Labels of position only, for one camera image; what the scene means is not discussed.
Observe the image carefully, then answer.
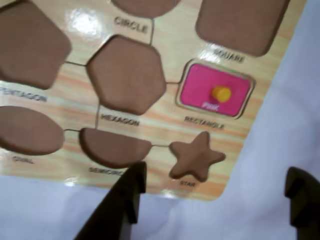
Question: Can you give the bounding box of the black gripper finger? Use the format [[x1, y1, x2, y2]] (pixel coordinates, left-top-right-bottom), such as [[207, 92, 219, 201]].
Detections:
[[74, 161, 148, 240], [283, 166, 320, 240]]

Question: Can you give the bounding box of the pink rectangle piece yellow pin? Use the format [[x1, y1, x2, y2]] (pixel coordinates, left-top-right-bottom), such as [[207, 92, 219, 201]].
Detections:
[[176, 59, 256, 120]]

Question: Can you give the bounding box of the wooden shape puzzle board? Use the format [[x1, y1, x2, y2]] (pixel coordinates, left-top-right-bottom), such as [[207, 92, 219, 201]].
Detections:
[[0, 0, 310, 203]]

